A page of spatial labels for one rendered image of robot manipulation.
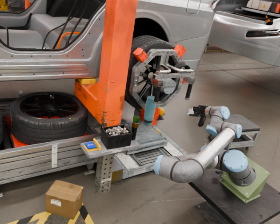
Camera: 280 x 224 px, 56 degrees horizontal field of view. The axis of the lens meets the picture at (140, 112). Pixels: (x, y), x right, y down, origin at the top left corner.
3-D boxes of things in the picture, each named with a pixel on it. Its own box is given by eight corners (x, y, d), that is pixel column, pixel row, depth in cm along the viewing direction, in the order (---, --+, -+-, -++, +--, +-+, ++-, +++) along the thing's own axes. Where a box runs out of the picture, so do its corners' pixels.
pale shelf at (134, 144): (129, 137, 225) (129, 134, 223) (139, 147, 212) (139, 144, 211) (80, 146, 202) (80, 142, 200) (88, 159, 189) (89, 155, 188)
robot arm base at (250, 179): (261, 171, 194) (259, 165, 187) (246, 191, 191) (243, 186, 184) (239, 158, 207) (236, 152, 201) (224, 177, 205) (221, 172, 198)
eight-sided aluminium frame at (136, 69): (173, 102, 265) (185, 49, 242) (177, 105, 260) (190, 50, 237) (126, 109, 236) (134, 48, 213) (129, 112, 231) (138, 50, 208)
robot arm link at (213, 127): (218, 131, 180) (225, 116, 184) (202, 127, 187) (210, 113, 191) (222, 138, 186) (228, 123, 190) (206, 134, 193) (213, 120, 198)
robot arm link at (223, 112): (221, 114, 185) (226, 103, 188) (206, 114, 195) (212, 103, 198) (227, 122, 189) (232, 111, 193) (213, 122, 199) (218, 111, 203)
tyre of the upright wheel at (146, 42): (177, 70, 283) (151, 19, 239) (191, 78, 266) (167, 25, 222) (132, 112, 276) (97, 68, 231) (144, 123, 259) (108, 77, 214)
